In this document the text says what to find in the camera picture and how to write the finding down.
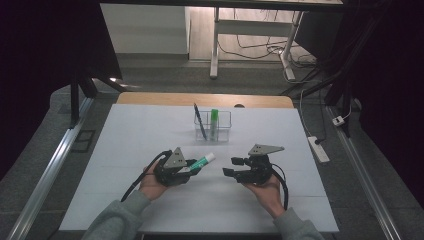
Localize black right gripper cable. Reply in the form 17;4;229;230
269;163;290;211

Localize black metal stand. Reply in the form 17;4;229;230
68;66;128;129

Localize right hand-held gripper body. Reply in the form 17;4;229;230
234;143;285;186

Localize aluminium rail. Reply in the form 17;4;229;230
326;106;403;240
6;96;96;240

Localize white table mat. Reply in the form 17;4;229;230
59;103;339;234

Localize white desk frame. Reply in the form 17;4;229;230
209;6;306;81

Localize person's left hand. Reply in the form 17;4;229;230
138;163;171;202

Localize green highlighter marker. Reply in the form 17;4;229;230
209;108;220;141

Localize white power strip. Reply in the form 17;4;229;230
307;135;331;164

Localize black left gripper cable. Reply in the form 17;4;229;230
120;149;174;203

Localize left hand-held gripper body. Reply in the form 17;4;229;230
153;147;193;187

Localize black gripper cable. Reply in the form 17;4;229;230
120;149;174;203
269;163;290;211

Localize person's right hand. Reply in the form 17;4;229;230
242;174;284;220

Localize clear plastic organizer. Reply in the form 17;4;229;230
194;110;233;143

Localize wooden desk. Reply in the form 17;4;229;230
116;91;295;109

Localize white green glue stick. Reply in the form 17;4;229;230
178;152;216;174

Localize blue pen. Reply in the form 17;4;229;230
193;102;208;141

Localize black floor cables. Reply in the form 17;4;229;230
218;8;318;84

